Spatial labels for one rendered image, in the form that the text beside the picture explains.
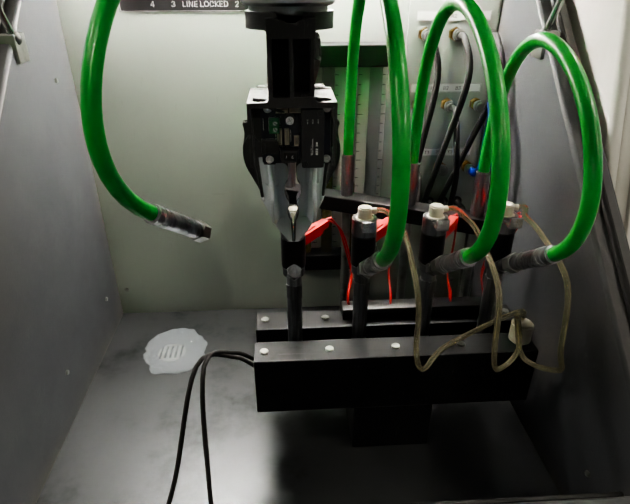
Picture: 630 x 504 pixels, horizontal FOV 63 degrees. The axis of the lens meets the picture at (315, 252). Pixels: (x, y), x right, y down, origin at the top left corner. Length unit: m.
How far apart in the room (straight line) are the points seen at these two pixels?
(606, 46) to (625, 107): 0.07
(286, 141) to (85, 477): 0.50
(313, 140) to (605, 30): 0.39
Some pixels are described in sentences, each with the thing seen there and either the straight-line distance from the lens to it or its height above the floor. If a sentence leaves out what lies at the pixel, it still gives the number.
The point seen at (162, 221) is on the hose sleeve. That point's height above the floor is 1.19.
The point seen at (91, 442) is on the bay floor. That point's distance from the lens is 0.78.
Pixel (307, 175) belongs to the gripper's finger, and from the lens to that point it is 0.49.
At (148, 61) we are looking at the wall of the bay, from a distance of 0.82.
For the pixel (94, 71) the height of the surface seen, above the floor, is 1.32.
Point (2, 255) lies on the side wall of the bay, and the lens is 0.64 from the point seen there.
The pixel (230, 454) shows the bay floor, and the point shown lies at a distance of 0.72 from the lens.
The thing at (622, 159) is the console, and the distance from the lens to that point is 0.68.
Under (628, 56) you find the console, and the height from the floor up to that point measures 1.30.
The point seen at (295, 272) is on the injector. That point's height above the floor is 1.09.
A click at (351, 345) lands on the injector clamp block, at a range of 0.63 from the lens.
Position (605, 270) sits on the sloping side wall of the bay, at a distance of 0.60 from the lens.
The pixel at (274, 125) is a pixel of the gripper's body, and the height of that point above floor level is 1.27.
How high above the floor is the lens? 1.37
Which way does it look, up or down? 28 degrees down
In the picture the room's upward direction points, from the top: straight up
